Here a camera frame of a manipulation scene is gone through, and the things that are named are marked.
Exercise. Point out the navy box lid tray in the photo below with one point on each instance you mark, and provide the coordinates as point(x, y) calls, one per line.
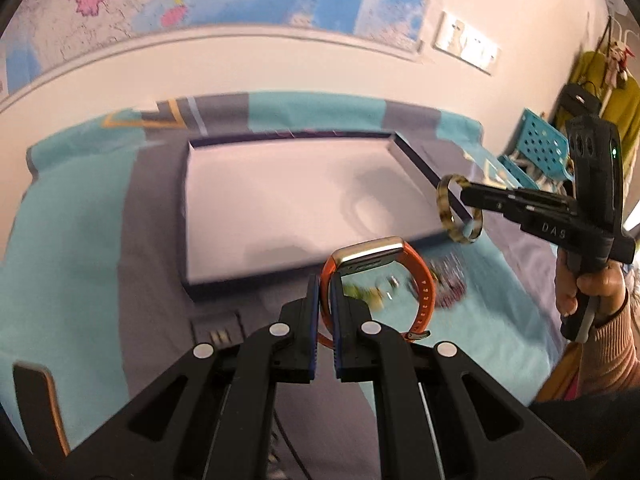
point(270, 204)

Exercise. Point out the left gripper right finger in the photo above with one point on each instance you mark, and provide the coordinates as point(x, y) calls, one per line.
point(368, 351)

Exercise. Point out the black handbag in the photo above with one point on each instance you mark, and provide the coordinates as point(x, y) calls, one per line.
point(577, 100)

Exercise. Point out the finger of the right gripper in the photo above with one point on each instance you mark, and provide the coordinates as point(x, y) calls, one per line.
point(490, 198)

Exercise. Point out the right hand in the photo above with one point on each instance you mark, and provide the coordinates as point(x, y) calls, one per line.
point(608, 284)

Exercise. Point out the wooden headboard edge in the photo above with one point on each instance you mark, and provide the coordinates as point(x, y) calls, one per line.
point(40, 414)

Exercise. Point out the tortoiseshell bangle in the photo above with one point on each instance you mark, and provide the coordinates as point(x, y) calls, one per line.
point(462, 225)

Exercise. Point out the colourful wall map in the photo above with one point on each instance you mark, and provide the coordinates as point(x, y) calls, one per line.
point(45, 34)

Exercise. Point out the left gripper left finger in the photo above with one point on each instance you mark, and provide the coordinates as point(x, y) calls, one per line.
point(240, 392)

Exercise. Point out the mustard yellow hanging garment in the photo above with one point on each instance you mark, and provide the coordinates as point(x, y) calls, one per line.
point(621, 108)

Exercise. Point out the pink knit sleeve forearm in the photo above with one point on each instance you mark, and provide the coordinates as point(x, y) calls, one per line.
point(609, 361)

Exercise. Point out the blue perforated plastic basket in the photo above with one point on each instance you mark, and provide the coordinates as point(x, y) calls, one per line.
point(539, 158)

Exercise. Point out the teal grey patterned blanket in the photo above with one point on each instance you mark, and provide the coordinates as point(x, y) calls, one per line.
point(90, 287)

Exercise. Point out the white wall sockets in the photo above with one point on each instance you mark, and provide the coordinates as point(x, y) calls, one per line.
point(466, 43)

